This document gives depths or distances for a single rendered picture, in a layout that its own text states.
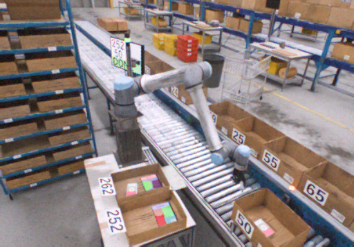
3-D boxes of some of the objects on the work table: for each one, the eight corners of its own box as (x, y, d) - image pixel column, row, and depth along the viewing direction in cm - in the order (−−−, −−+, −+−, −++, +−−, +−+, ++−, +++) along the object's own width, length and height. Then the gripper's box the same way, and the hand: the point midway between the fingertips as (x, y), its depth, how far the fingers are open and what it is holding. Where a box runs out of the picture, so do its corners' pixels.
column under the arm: (119, 169, 214) (115, 135, 196) (112, 151, 233) (107, 120, 215) (148, 161, 225) (147, 129, 207) (140, 146, 244) (137, 115, 226)
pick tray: (111, 183, 200) (109, 173, 194) (158, 171, 214) (158, 162, 209) (118, 209, 179) (117, 198, 173) (170, 194, 193) (170, 185, 188)
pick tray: (119, 213, 175) (117, 203, 170) (171, 198, 190) (171, 188, 185) (128, 248, 154) (127, 237, 149) (187, 227, 169) (187, 217, 164)
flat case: (159, 228, 166) (159, 227, 165) (151, 207, 181) (151, 206, 180) (178, 223, 171) (178, 221, 170) (169, 203, 186) (169, 201, 185)
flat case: (146, 195, 189) (146, 194, 188) (140, 179, 203) (140, 178, 202) (164, 190, 194) (164, 189, 193) (156, 175, 208) (156, 174, 207)
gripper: (227, 162, 189) (224, 183, 200) (243, 176, 177) (238, 197, 189) (236, 159, 193) (232, 180, 204) (252, 172, 181) (247, 193, 193)
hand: (238, 186), depth 197 cm, fingers open, 10 cm apart
